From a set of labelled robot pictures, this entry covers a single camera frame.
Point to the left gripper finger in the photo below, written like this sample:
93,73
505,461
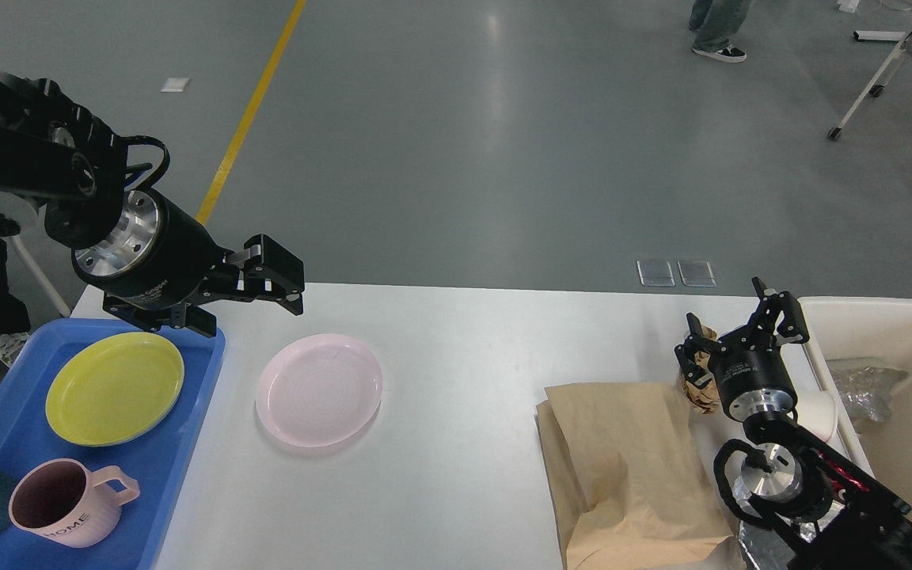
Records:
262,270
180,316

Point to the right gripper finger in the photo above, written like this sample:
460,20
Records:
776,321
686,353

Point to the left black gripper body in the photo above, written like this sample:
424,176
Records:
154,259

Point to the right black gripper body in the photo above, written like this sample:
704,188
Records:
751,380

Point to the pink plate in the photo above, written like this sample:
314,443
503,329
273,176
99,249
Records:
319,391

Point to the pink HOME mug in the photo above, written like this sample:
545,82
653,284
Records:
63,501

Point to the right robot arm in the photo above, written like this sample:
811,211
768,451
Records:
781,477

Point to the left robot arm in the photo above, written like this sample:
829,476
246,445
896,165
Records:
64,159

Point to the crumpled brown paper ball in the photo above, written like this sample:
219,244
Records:
704,395

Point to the white paper cup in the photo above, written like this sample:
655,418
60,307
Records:
817,413

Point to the right floor outlet plate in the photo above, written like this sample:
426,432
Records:
696,273

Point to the floor outlet plate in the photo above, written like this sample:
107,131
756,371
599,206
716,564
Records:
655,273
696,273

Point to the left floor outlet plate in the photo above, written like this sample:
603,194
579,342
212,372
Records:
655,273

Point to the yellow plate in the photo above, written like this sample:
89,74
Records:
115,390

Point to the crumpled clear plastic wrap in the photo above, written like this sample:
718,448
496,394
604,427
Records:
866,387

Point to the crushed red can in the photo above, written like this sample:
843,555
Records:
841,478

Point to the brown paper bag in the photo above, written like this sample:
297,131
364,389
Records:
629,488

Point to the blue plastic tray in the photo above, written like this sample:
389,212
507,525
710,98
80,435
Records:
158,460

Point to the white rolling stand right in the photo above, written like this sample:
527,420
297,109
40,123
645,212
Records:
883,63

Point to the walking person in jeans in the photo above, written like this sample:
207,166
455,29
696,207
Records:
714,23

